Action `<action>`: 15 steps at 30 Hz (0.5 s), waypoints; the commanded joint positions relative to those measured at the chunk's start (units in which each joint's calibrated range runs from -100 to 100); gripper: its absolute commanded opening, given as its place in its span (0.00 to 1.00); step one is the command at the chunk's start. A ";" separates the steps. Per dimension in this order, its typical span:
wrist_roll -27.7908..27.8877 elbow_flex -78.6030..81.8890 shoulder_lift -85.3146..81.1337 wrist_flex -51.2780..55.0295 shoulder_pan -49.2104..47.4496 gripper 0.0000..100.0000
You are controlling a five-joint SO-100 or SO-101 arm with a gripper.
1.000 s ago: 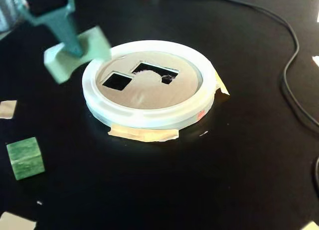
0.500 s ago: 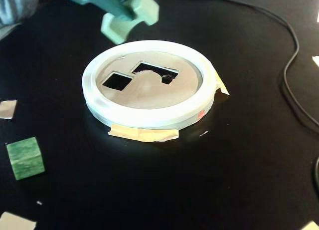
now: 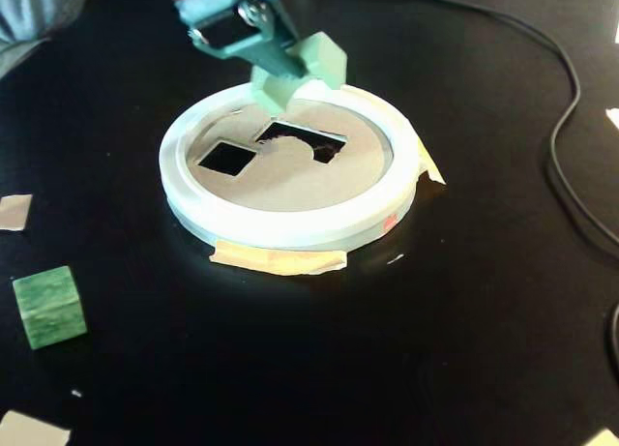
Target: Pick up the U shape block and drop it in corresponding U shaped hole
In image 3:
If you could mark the large white paper sheet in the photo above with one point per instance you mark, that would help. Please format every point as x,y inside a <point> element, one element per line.
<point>29,429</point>

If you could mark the dark green wooden cube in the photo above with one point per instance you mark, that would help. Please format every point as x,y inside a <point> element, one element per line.
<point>48,310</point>

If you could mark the white round shape sorter container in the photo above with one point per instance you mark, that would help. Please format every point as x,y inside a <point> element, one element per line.
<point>290,185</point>

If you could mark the wide beige masking tape strip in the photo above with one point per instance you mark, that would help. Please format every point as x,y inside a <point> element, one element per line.
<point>280,259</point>

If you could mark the grey cloth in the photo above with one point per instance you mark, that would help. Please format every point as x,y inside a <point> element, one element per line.
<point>29,10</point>

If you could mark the small white paper piece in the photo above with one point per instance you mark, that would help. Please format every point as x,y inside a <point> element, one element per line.
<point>614,118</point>

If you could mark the mint green U shape block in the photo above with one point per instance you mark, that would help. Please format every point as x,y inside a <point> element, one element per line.
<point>326,59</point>

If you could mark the pale yellow paper corner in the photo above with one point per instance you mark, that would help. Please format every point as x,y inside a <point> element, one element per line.
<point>604,438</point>

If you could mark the teal gripper black servo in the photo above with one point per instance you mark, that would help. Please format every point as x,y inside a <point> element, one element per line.
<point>223,41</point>

